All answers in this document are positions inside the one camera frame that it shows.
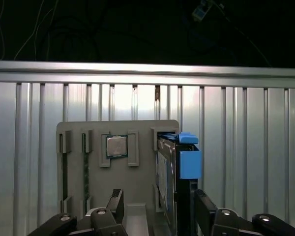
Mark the silver CPU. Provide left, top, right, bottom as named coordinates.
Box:
left=105, top=134, right=128, bottom=159

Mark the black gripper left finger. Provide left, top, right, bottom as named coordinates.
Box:
left=27, top=188, right=128, bottom=236

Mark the white power strip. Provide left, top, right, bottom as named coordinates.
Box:
left=191, top=0, right=210, bottom=21

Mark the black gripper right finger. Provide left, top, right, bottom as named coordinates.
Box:
left=193, top=188, right=295, bottom=236

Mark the grey parts rack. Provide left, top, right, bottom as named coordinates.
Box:
left=56, top=119, right=180, bottom=236

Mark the hard disk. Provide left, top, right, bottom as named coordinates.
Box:
left=156, top=131, right=203, bottom=236

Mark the green RAM stick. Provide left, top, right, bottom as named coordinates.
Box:
left=82, top=132, right=90, bottom=214

